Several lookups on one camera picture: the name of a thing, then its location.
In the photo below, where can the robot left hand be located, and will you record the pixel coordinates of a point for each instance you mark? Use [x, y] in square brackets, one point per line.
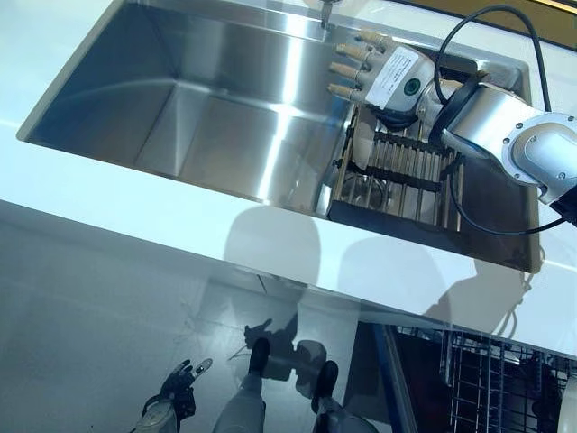
[180, 392]

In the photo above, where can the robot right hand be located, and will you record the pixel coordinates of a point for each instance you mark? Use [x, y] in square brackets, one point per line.
[401, 76]

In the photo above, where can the round beige plate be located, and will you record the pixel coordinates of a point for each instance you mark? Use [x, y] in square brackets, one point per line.
[363, 151]

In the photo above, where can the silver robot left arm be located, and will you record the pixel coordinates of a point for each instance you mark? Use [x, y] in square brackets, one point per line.
[155, 419]

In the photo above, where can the chrome gooseneck kitchen faucet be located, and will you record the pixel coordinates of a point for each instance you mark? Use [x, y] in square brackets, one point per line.
[325, 13]

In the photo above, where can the black steel sink drying rack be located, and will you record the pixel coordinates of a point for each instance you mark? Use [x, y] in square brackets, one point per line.
[405, 180]

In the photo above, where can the white glossy cabinet door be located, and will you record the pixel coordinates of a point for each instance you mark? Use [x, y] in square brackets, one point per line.
[90, 257]
[315, 306]

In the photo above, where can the stainless steel kitchen sink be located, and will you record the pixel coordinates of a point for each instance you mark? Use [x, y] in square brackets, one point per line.
[180, 113]

